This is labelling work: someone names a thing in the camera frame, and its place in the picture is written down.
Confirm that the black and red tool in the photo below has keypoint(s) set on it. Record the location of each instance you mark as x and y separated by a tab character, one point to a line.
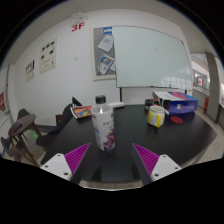
149	102

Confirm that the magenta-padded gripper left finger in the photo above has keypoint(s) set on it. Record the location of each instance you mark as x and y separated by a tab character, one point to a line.
75	158

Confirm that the large white wall poster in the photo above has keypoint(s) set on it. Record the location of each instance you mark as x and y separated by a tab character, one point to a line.
48	56

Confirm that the flat white eraser block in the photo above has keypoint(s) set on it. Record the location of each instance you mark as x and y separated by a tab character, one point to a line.
115	104

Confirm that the colourful printed booklet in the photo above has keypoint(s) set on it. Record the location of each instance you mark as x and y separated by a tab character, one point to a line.
81	112

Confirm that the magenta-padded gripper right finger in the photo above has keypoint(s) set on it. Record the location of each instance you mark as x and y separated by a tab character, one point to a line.
148	159

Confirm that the round wooden side table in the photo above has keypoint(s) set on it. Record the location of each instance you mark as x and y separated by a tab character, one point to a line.
22	122

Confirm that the grey notice board with papers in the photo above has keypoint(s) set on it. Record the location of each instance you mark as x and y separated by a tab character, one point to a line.
101	50

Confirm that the small white wall poster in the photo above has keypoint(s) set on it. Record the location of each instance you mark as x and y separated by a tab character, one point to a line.
30	70

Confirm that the large whiteboard on stand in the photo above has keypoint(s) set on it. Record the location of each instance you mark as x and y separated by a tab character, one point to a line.
150	56

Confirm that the red floor number sign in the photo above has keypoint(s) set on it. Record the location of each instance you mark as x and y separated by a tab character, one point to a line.
77	27

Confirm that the clear bottle with white label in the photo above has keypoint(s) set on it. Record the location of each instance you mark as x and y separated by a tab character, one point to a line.
103	126

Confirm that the flat round red coaster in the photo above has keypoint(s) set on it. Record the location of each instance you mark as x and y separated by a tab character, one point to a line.
177	119

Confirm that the red flag poster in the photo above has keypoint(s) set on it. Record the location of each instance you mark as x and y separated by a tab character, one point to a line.
200	81

